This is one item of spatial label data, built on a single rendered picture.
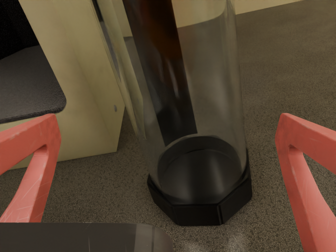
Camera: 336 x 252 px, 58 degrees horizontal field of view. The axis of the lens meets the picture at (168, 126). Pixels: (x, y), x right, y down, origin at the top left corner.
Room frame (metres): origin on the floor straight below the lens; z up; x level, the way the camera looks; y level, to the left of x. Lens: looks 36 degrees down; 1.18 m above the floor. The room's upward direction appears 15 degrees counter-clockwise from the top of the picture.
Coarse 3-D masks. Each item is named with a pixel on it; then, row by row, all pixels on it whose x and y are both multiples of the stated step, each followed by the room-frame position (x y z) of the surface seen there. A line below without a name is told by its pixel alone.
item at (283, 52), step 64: (320, 0) 0.61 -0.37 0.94; (256, 64) 0.42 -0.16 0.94; (320, 64) 0.37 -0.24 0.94; (128, 128) 0.34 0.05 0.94; (256, 128) 0.27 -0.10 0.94; (0, 192) 0.28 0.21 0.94; (64, 192) 0.25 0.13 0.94; (128, 192) 0.22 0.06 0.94; (256, 192) 0.18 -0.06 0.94; (320, 192) 0.16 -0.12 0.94
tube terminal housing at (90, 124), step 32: (32, 0) 0.30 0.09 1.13; (64, 0) 0.32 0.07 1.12; (64, 32) 0.30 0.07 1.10; (96, 32) 0.39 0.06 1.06; (64, 64) 0.30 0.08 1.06; (96, 64) 0.34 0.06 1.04; (96, 96) 0.31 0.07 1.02; (0, 128) 0.31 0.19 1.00; (64, 128) 0.30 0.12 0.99; (96, 128) 0.30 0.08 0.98
